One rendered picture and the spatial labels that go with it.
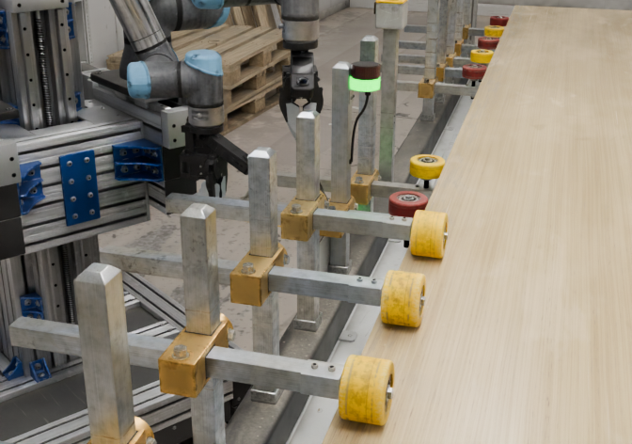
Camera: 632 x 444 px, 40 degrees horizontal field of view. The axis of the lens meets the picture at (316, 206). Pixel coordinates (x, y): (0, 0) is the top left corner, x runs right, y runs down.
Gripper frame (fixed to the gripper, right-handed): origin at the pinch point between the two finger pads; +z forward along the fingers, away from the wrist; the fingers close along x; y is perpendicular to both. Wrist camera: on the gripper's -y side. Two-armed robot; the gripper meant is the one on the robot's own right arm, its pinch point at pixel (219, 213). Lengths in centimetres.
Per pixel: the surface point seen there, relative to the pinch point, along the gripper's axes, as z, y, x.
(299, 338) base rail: 12.6, -26.2, 26.1
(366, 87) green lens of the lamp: -30.2, -31.9, -1.2
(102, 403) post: -20, -26, 98
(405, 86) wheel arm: 0, -19, -124
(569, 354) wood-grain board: -7, -74, 52
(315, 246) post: -5.0, -28.1, 22.0
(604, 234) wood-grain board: -8, -80, 7
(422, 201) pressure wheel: -8.1, -44.8, 1.5
